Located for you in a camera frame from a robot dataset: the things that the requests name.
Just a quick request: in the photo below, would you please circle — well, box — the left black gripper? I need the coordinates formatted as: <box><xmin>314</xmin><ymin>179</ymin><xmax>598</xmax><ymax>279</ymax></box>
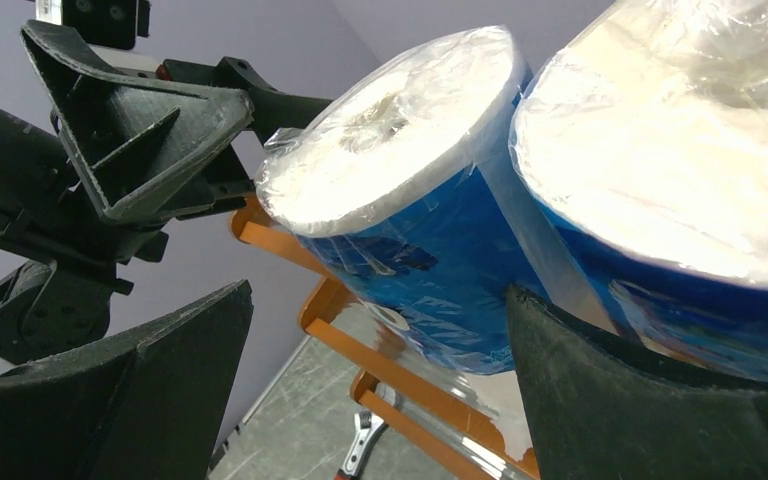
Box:
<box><xmin>0</xmin><ymin>1</ymin><xmax>327</xmax><ymax>365</ymax></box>

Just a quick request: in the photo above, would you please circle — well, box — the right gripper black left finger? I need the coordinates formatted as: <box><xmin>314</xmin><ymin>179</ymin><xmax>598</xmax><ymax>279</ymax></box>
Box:
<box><xmin>0</xmin><ymin>280</ymin><xmax>253</xmax><ymax>479</ymax></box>

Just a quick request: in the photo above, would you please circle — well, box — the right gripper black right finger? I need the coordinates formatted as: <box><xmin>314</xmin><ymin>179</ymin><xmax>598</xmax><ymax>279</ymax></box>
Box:
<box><xmin>506</xmin><ymin>285</ymin><xmax>768</xmax><ymax>479</ymax></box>

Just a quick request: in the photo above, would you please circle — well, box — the orange wooden two-tier shelf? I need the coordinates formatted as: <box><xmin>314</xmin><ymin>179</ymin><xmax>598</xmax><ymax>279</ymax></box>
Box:
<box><xmin>230</xmin><ymin>194</ymin><xmax>540</xmax><ymax>479</ymax></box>

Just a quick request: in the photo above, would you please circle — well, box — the blue roll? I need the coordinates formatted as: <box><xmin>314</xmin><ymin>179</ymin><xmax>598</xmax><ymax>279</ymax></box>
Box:
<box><xmin>510</xmin><ymin>1</ymin><xmax>768</xmax><ymax>382</ymax></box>
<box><xmin>254</xmin><ymin>25</ymin><xmax>617</xmax><ymax>376</ymax></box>

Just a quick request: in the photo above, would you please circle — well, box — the red handled tool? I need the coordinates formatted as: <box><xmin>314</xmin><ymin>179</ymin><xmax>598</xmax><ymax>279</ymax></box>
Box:
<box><xmin>334</xmin><ymin>410</ymin><xmax>387</xmax><ymax>480</ymax></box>

